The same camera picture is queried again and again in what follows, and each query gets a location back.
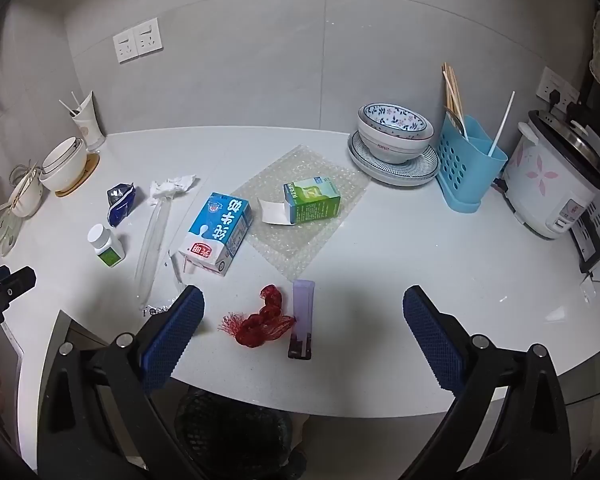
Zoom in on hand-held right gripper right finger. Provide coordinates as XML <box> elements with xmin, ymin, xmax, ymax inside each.
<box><xmin>403</xmin><ymin>285</ymin><xmax>578</xmax><ymax>480</ymax></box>

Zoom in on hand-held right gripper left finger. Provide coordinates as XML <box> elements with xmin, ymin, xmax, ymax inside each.
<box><xmin>37</xmin><ymin>285</ymin><xmax>205</xmax><ymax>480</ymax></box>

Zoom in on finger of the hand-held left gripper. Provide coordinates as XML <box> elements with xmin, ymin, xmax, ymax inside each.
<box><xmin>0</xmin><ymin>266</ymin><xmax>36</xmax><ymax>311</ymax></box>

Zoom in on clear plastic sleeve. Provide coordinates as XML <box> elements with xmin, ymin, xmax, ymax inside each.
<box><xmin>134</xmin><ymin>195</ymin><xmax>173</xmax><ymax>311</ymax></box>

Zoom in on black mesh trash bin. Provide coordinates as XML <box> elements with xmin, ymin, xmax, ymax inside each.
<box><xmin>174</xmin><ymin>387</ymin><xmax>293</xmax><ymax>480</ymax></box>

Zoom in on blue and white milk carton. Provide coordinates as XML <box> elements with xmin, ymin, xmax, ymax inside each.
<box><xmin>176</xmin><ymin>192</ymin><xmax>253</xmax><ymax>277</ymax></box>

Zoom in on blue snack wrapper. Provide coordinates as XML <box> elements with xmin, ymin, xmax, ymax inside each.
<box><xmin>106</xmin><ymin>183</ymin><xmax>137</xmax><ymax>227</ymax></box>

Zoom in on purple squeeze tube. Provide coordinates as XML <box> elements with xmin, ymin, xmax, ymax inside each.
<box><xmin>287</xmin><ymin>279</ymin><xmax>317</xmax><ymax>361</ymax></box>

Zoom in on white tissue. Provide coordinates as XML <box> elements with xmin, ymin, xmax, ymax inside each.
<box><xmin>148</xmin><ymin>175</ymin><xmax>201</xmax><ymax>207</ymax></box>

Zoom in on clear bubble wrap sheet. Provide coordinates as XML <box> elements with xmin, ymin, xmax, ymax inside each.
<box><xmin>228</xmin><ymin>145</ymin><xmax>372</xmax><ymax>281</ymax></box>

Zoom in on leaf-patterned dish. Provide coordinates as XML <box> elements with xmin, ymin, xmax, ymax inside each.
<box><xmin>0</xmin><ymin>210</ymin><xmax>20</xmax><ymax>253</ymax></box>

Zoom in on red mesh net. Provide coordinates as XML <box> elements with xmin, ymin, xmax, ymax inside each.
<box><xmin>218</xmin><ymin>284</ymin><xmax>298</xmax><ymax>349</ymax></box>

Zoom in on white ceramic bowl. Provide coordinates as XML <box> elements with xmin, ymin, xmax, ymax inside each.
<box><xmin>7</xmin><ymin>162</ymin><xmax>43</xmax><ymax>218</ymax></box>

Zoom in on white pill bottle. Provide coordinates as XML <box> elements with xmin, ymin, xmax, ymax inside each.
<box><xmin>88</xmin><ymin>223</ymin><xmax>126</xmax><ymax>267</ymax></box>

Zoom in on white black-rimmed bowl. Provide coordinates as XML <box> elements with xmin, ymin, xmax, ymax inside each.
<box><xmin>39</xmin><ymin>136</ymin><xmax>88</xmax><ymax>192</ymax></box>

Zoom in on round wooden coaster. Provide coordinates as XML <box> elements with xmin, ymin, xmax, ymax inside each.
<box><xmin>55</xmin><ymin>154</ymin><xmax>101</xmax><ymax>198</ymax></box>

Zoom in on blue cutlery holder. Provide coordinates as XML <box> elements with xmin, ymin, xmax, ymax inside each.
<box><xmin>437</xmin><ymin>114</ymin><xmax>509</xmax><ymax>213</ymax></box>

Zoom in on white tall cup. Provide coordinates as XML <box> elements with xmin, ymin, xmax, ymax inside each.
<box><xmin>70</xmin><ymin>91</ymin><xmax>105</xmax><ymax>152</ymax></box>

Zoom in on green cardboard box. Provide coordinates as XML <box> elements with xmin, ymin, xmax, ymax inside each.
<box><xmin>257</xmin><ymin>176</ymin><xmax>341</xmax><ymax>225</ymax></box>

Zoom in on white ribbed plate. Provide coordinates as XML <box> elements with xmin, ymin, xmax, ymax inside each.
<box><xmin>350</xmin><ymin>131</ymin><xmax>438</xmax><ymax>177</ymax></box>

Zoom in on white floral rice cooker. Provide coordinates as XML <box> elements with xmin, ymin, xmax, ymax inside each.
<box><xmin>502</xmin><ymin>110</ymin><xmax>600</xmax><ymax>240</ymax></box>

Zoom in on white countertop appliance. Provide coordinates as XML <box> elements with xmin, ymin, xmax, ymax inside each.
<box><xmin>570</xmin><ymin>180</ymin><xmax>600</xmax><ymax>281</ymax></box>

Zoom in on white red-rimmed bowl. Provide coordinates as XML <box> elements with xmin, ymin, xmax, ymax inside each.
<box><xmin>356</xmin><ymin>112</ymin><xmax>435</xmax><ymax>164</ymax></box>

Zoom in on metal spoon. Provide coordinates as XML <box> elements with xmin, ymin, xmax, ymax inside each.
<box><xmin>445</xmin><ymin>105</ymin><xmax>468</xmax><ymax>141</ymax></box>

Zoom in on blue floral bowl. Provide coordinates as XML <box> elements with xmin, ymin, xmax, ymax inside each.
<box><xmin>358</xmin><ymin>102</ymin><xmax>431</xmax><ymax>136</ymax></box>

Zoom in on long white plastic stick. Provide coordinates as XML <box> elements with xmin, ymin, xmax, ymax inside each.
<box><xmin>488</xmin><ymin>91</ymin><xmax>515</xmax><ymax>156</ymax></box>

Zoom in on wooden chopsticks bundle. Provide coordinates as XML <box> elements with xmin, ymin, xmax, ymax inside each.
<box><xmin>442</xmin><ymin>62</ymin><xmax>468</xmax><ymax>138</ymax></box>

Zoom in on black power plug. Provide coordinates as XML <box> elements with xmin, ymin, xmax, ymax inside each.
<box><xmin>547</xmin><ymin>91</ymin><xmax>586</xmax><ymax>117</ymax></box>

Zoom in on white wall socket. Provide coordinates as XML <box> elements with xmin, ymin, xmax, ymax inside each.
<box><xmin>536</xmin><ymin>66</ymin><xmax>580</xmax><ymax>108</ymax></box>
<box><xmin>113</xmin><ymin>30</ymin><xmax>140</xmax><ymax>64</ymax></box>
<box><xmin>134</xmin><ymin>19</ymin><xmax>161</xmax><ymax>57</ymax></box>

